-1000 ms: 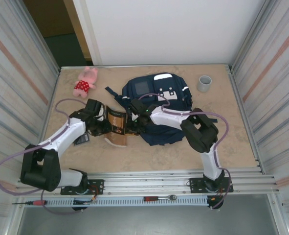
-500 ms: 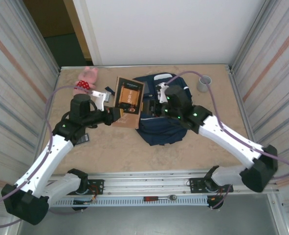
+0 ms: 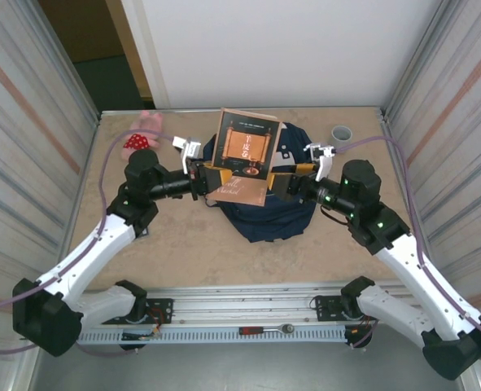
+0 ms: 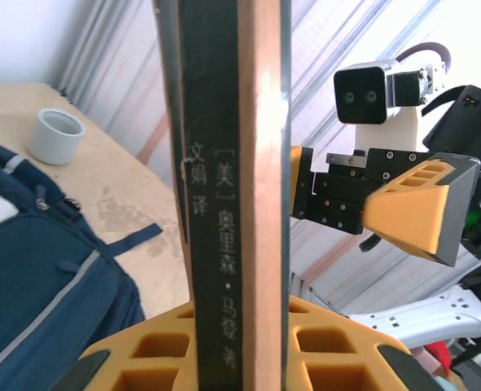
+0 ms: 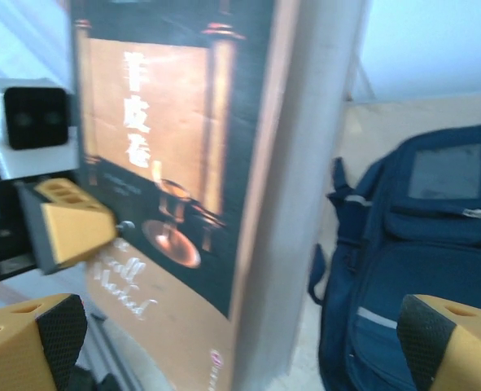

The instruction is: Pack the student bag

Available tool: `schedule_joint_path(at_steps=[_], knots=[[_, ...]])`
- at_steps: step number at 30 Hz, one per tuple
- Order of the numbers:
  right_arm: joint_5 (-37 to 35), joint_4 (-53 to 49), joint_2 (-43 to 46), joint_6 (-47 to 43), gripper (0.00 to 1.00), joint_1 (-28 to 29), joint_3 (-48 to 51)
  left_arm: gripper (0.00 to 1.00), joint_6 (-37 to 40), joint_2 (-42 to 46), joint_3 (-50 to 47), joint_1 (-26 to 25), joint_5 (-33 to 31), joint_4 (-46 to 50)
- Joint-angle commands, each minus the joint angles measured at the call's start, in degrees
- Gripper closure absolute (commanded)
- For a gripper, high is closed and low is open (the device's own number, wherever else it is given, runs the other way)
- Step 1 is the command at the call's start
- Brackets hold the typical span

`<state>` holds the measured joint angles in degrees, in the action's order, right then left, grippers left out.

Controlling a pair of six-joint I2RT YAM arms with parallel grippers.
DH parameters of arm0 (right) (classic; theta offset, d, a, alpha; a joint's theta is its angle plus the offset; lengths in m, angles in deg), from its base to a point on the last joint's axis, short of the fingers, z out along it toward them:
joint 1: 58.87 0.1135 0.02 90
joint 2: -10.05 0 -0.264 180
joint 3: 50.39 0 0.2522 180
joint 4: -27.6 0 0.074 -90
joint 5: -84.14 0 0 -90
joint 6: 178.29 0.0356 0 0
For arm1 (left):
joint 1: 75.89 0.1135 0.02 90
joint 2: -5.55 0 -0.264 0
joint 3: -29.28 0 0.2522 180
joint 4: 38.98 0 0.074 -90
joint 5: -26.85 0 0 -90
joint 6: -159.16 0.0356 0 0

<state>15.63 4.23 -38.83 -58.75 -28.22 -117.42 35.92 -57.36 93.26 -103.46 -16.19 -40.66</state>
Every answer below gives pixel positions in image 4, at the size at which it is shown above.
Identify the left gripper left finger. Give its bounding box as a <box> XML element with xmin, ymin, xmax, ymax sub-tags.
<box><xmin>77</xmin><ymin>303</ymin><xmax>200</xmax><ymax>391</ymax></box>

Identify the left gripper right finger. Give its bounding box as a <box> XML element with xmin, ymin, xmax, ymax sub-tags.
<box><xmin>282</xmin><ymin>295</ymin><xmax>443</xmax><ymax>391</ymax></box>

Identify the black book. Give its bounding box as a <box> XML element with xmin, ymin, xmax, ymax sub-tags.
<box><xmin>152</xmin><ymin>0</ymin><xmax>294</xmax><ymax>391</ymax></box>

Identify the navy blue student backpack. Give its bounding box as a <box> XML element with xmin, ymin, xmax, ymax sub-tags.
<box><xmin>0</xmin><ymin>136</ymin><xmax>162</xmax><ymax>391</ymax></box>

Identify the grey ceramic cup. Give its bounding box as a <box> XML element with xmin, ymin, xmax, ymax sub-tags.
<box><xmin>27</xmin><ymin>108</ymin><xmax>86</xmax><ymax>166</ymax></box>

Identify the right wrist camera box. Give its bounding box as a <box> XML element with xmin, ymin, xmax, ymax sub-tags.
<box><xmin>332</xmin><ymin>59</ymin><xmax>402</xmax><ymax>125</ymax></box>

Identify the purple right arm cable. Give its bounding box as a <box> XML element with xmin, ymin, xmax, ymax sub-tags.
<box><xmin>400</xmin><ymin>42</ymin><xmax>453</xmax><ymax>78</ymax></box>

